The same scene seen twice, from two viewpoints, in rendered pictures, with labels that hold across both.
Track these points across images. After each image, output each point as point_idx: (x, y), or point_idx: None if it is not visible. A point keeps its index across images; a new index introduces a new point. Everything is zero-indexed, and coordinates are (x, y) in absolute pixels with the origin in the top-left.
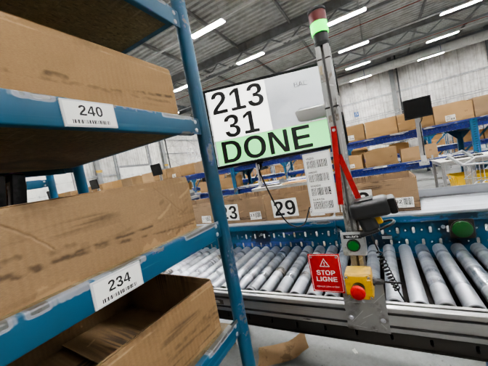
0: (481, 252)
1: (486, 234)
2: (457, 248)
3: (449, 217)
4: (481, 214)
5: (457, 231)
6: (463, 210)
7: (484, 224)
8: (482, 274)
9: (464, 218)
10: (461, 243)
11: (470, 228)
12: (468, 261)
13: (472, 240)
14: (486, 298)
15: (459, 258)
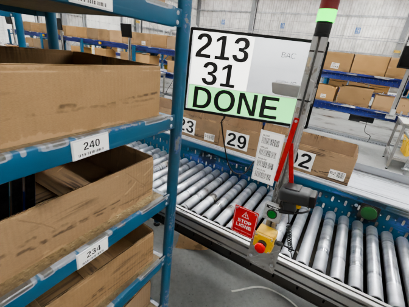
0: (370, 236)
1: (384, 222)
2: (355, 226)
3: (364, 201)
4: (388, 208)
5: (363, 213)
6: (378, 200)
7: (387, 215)
8: (358, 256)
9: (375, 206)
10: (363, 221)
11: (374, 215)
12: (355, 240)
13: (372, 222)
14: (349, 274)
15: (352, 235)
